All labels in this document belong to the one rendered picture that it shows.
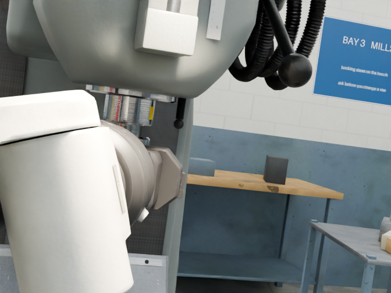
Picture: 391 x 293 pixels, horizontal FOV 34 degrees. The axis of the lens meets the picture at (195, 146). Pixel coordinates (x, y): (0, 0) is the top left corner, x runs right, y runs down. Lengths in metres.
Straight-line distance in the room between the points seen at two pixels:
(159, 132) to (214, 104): 4.06
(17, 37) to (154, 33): 0.25
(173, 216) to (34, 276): 0.67
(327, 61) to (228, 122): 0.99
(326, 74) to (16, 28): 4.80
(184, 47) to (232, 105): 4.61
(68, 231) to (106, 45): 0.21
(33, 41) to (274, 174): 3.91
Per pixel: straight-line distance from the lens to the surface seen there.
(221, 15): 0.54
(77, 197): 0.36
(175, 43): 0.48
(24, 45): 0.71
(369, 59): 5.61
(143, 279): 1.01
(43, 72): 0.97
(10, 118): 0.33
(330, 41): 5.44
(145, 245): 1.02
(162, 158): 0.55
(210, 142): 5.04
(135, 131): 0.60
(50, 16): 0.55
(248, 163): 5.16
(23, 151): 0.36
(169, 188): 0.55
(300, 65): 0.55
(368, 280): 2.63
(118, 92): 0.57
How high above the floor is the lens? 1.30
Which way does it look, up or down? 3 degrees down
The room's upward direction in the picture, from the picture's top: 8 degrees clockwise
